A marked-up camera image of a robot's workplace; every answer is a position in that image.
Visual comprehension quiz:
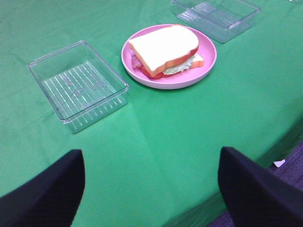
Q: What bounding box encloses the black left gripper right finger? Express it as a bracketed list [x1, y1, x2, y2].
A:
[218, 147, 303, 227]

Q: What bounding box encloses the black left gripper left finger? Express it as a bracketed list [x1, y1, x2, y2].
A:
[0, 149, 85, 227]

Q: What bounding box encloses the white bread slice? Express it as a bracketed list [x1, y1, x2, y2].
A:
[128, 25, 199, 79]
[138, 53, 204, 79]

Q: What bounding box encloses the green lettuce leaf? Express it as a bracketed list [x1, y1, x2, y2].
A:
[163, 55, 195, 75]

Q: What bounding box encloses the clear left plastic container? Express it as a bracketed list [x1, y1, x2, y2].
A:
[27, 41, 129, 134]

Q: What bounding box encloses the clear plastic container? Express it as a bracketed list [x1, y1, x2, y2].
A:
[171, 0, 261, 44]
[27, 41, 129, 134]

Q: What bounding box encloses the green tablecloth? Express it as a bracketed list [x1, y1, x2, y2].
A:
[0, 0, 303, 227]

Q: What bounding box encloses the pink round plate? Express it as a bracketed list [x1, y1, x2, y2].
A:
[121, 27, 217, 89]

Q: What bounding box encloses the clear right plastic container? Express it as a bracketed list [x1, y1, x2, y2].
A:
[171, 0, 261, 44]

